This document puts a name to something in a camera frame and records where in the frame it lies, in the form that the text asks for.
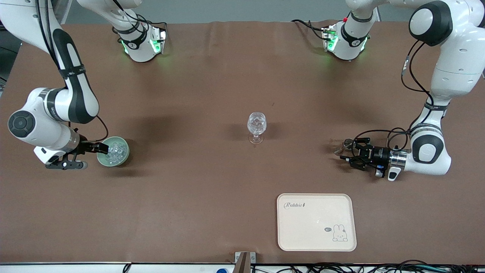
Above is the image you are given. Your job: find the pile of clear ice cubes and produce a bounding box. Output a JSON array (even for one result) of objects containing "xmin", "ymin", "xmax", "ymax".
[{"xmin": 105, "ymin": 142, "xmax": 128, "ymax": 164}]

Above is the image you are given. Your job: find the metal double jigger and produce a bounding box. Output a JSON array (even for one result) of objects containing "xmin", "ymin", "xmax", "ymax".
[{"xmin": 333, "ymin": 138, "xmax": 355, "ymax": 156}]

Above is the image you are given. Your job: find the clear crystal wine glass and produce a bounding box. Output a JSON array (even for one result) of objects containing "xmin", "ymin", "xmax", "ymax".
[{"xmin": 247, "ymin": 112, "xmax": 267, "ymax": 145}]

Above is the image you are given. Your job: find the green ceramic bowl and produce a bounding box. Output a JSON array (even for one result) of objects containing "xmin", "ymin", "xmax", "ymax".
[{"xmin": 97, "ymin": 136, "xmax": 130, "ymax": 167}]

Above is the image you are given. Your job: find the cream rabbit print tray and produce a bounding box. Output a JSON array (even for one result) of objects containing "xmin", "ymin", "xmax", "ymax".
[{"xmin": 277, "ymin": 193, "xmax": 357, "ymax": 252}]

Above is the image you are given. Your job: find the brown table cover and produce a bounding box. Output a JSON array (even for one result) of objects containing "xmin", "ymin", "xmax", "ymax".
[{"xmin": 0, "ymin": 21, "xmax": 485, "ymax": 265}]

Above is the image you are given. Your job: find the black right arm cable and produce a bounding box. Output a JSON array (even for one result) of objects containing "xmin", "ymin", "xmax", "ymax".
[{"xmin": 36, "ymin": 0, "xmax": 109, "ymax": 144}]

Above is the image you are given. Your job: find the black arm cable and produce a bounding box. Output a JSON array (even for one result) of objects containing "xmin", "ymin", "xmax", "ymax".
[
  {"xmin": 36, "ymin": 0, "xmax": 109, "ymax": 144},
  {"xmin": 354, "ymin": 40, "xmax": 434, "ymax": 152}
]

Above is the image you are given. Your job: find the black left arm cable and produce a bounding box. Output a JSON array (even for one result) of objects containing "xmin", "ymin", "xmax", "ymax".
[{"xmin": 354, "ymin": 40, "xmax": 434, "ymax": 152}]

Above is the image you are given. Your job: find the black cable bundle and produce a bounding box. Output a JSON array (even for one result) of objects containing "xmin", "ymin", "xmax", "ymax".
[{"xmin": 250, "ymin": 260, "xmax": 485, "ymax": 273}]

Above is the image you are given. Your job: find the grey base connector bracket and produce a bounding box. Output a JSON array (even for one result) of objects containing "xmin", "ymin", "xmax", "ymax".
[
  {"xmin": 151, "ymin": 27, "xmax": 168, "ymax": 54},
  {"xmin": 321, "ymin": 25, "xmax": 338, "ymax": 52}
]

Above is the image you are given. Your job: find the white table edge rail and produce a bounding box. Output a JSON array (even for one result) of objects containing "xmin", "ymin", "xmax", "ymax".
[{"xmin": 0, "ymin": 262, "xmax": 485, "ymax": 273}]

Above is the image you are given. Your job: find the black base cable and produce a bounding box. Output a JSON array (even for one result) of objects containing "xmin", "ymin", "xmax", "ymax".
[
  {"xmin": 114, "ymin": 0, "xmax": 168, "ymax": 36},
  {"xmin": 291, "ymin": 19, "xmax": 327, "ymax": 40}
]

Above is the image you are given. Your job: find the grey metal bracket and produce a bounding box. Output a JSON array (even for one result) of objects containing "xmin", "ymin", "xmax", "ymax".
[{"xmin": 234, "ymin": 251, "xmax": 256, "ymax": 273}]

